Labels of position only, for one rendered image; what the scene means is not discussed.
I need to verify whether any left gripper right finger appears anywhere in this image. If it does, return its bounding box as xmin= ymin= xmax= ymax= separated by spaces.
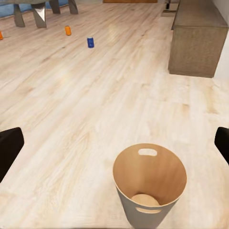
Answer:
xmin=215 ymin=127 xmax=229 ymax=165

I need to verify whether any trash can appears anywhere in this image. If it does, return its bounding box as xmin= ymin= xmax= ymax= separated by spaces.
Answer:
xmin=112 ymin=143 xmax=187 ymax=229

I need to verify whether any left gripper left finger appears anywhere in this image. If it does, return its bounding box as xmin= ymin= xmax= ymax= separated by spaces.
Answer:
xmin=0 ymin=127 xmax=24 ymax=184

